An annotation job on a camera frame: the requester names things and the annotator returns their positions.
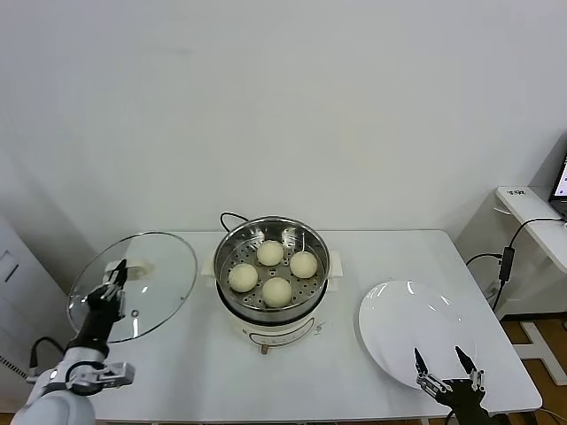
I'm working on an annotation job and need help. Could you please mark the white side desk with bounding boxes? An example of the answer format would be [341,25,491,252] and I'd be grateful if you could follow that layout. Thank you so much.
[494,184,567,272]

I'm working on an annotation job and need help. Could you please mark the black power adapter cable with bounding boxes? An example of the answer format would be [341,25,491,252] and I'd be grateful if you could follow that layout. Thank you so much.
[463,215,567,311]

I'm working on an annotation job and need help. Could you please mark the round glass pot lid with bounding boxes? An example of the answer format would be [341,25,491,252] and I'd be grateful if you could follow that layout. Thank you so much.
[66,230,198,344]

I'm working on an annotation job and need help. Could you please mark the perforated steel steamer basket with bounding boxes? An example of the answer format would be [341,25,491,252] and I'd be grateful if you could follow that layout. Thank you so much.
[213,215,331,321]

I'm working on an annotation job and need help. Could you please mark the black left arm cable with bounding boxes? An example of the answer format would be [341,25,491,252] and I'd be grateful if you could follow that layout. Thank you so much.
[27,336,67,382]

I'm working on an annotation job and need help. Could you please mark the open black laptop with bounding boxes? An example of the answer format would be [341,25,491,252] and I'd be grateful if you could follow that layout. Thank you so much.
[548,132,567,219]

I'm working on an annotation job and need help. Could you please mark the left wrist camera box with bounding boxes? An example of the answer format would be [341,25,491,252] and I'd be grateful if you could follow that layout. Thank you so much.
[66,360,136,395]

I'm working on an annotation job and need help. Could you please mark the black cooker power cable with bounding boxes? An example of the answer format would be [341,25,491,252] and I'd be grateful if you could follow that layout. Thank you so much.
[219,212,252,234]

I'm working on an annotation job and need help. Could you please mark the round white plate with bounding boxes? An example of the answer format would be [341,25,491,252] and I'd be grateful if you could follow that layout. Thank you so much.
[357,279,478,393]

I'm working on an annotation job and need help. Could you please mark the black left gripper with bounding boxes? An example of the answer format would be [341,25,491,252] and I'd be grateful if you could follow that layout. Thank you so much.
[66,259,129,355]

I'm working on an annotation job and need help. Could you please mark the white desk foot frame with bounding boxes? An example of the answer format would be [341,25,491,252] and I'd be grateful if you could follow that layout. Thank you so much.
[520,319,567,386]

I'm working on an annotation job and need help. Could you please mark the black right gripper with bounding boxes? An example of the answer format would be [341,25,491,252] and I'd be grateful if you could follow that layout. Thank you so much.
[413,345,493,425]

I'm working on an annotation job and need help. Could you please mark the white steamed baozi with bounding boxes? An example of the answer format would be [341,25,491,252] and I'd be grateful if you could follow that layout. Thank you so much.
[261,277,293,308]
[289,251,319,279]
[256,239,285,267]
[228,263,259,294]

